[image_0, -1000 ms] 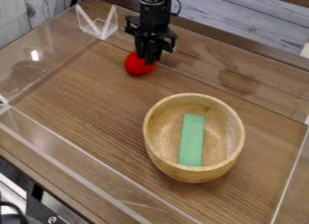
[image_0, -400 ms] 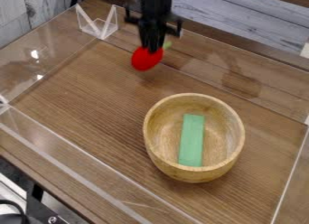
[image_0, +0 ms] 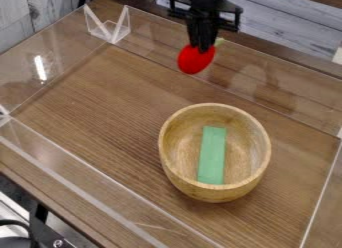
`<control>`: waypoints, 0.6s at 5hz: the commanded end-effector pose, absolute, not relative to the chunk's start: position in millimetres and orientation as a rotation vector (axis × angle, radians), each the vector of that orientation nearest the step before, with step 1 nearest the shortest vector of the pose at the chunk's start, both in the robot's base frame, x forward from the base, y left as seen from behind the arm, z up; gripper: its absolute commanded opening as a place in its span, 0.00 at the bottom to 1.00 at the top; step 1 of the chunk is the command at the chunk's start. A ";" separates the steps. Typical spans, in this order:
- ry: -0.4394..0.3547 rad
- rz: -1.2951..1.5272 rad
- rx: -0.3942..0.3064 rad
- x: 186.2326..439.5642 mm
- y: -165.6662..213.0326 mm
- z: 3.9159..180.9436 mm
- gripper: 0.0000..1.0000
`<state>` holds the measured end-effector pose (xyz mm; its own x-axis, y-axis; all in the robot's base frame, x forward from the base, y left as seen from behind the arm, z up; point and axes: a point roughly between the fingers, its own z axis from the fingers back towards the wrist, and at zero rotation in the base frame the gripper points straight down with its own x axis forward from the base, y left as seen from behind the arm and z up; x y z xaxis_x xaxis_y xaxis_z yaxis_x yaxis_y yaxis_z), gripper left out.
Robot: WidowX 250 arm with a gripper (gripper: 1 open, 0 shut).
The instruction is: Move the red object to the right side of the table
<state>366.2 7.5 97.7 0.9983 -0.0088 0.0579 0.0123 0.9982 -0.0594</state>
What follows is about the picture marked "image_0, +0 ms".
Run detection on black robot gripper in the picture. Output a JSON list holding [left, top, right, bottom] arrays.
[[169, 0, 244, 52]]

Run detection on red plush strawberry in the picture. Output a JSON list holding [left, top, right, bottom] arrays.
[[178, 38, 225, 74]]

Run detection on oval wooden bowl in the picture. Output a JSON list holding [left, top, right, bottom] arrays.
[[158, 103, 272, 203]]

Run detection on clear acrylic tray walls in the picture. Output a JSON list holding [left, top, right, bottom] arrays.
[[0, 1, 342, 248]]

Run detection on green rectangular block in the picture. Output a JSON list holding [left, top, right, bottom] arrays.
[[197, 126, 228, 185]]

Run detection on clear acrylic corner bracket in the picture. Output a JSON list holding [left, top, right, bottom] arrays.
[[83, 5, 131, 44]]

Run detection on black table leg bracket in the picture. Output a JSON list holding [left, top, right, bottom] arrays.
[[30, 204, 77, 248]]

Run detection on black cable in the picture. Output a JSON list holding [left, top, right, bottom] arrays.
[[0, 219, 39, 248]]

